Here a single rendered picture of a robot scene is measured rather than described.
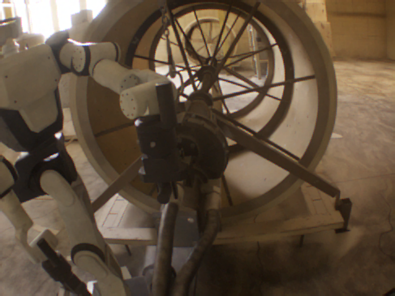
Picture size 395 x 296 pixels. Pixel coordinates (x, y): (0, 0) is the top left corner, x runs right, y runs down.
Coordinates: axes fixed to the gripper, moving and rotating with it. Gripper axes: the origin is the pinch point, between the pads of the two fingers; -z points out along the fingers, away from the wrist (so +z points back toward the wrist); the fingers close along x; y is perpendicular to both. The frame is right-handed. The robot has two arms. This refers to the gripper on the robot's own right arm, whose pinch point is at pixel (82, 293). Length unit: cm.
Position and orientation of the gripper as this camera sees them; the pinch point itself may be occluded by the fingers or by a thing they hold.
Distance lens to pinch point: 105.8
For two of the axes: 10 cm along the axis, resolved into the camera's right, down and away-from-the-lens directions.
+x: 8.0, -1.8, -5.8
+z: -4.2, -8.5, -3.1
